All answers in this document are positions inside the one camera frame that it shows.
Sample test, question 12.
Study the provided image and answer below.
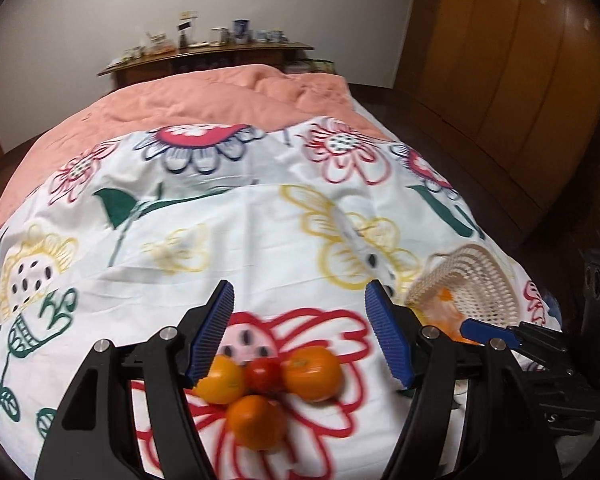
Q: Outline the clear plastic bag orange print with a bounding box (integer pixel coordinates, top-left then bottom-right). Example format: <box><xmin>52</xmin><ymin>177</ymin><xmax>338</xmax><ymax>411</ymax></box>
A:
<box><xmin>420</xmin><ymin>287</ymin><xmax>481</xmax><ymax>346</ymax></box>

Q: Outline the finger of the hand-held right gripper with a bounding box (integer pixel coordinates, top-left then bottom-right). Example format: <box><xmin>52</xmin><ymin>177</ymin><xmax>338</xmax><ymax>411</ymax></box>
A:
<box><xmin>459</xmin><ymin>317</ymin><xmax>573</xmax><ymax>366</ymax></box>

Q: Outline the red tomato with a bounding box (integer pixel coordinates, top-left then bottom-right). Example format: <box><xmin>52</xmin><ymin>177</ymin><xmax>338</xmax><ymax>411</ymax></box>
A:
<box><xmin>244</xmin><ymin>357</ymin><xmax>284</xmax><ymax>393</ymax></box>

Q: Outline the orange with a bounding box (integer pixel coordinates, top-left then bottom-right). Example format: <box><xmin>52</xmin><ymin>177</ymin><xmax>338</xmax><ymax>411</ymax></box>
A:
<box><xmin>282</xmin><ymin>346</ymin><xmax>343</xmax><ymax>403</ymax></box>
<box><xmin>226</xmin><ymin>395</ymin><xmax>288</xmax><ymax>452</ymax></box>
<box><xmin>192</xmin><ymin>354</ymin><xmax>247</xmax><ymax>406</ymax></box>

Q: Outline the wooden sideboard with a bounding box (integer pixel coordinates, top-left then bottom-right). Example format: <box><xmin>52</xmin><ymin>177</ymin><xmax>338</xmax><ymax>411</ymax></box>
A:
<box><xmin>97</xmin><ymin>40</ymin><xmax>315</xmax><ymax>92</ymax></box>

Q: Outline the glass teapot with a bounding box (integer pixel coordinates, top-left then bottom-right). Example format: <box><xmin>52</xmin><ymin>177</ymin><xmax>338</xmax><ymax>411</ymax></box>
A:
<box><xmin>145</xmin><ymin>32</ymin><xmax>173</xmax><ymax>53</ymax></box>

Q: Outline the pink blanket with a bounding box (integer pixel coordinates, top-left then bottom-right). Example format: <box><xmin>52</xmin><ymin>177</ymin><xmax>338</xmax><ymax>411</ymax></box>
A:
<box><xmin>0</xmin><ymin>64</ymin><xmax>381</xmax><ymax>241</ymax></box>

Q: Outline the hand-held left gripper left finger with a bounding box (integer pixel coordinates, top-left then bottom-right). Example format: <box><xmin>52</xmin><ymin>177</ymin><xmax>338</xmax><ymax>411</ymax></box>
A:
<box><xmin>34</xmin><ymin>280</ymin><xmax>236</xmax><ymax>480</ymax></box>

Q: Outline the wooden wardrobe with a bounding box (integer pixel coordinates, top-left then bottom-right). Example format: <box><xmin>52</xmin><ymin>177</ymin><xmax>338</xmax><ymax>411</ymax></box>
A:
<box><xmin>395</xmin><ymin>0</ymin><xmax>600</xmax><ymax>246</ymax></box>

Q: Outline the white plastic basket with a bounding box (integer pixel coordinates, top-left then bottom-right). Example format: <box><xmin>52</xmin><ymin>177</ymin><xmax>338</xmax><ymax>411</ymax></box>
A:
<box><xmin>404</xmin><ymin>242</ymin><xmax>521</xmax><ymax>346</ymax></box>

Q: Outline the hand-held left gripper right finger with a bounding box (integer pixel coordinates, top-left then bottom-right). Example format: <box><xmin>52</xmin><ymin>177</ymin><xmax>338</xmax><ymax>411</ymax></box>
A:
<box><xmin>364</xmin><ymin>280</ymin><xmax>563</xmax><ymax>480</ymax></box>

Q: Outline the white floral printed duvet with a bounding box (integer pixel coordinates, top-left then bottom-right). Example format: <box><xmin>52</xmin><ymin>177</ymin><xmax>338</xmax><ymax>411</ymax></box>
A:
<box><xmin>0</xmin><ymin>116</ymin><xmax>561</xmax><ymax>480</ymax></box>

